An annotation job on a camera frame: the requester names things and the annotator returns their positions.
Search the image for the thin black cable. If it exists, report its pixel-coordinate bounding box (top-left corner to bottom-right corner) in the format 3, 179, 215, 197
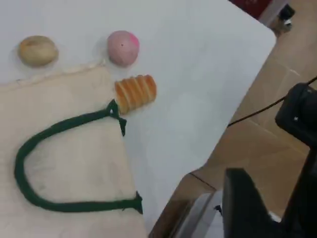
227, 76, 317, 126

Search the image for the red box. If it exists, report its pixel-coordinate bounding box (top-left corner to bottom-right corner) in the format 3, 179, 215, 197
229, 0, 269, 14

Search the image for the ridged golden bread roll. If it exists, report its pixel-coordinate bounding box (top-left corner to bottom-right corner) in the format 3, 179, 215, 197
114, 74, 158, 115

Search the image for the white canvas bag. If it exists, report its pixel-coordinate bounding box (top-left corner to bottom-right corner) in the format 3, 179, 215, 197
0, 63, 149, 238

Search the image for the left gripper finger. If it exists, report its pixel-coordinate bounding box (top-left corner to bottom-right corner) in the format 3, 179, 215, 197
281, 158, 317, 238
221, 168, 273, 238

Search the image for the beige potato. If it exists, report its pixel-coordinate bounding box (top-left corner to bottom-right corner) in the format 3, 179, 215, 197
17, 35, 59, 67

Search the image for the black caster wheel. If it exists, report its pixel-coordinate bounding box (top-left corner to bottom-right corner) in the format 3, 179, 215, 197
278, 3, 297, 27

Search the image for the green rope bag handle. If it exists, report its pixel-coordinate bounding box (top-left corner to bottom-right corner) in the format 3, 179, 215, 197
14, 99, 144, 215

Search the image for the grey metal table leg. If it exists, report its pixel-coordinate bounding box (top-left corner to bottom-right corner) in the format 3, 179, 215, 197
148, 190, 225, 238

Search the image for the pink peach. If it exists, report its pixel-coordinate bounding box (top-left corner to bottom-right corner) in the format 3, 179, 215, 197
106, 30, 140, 67

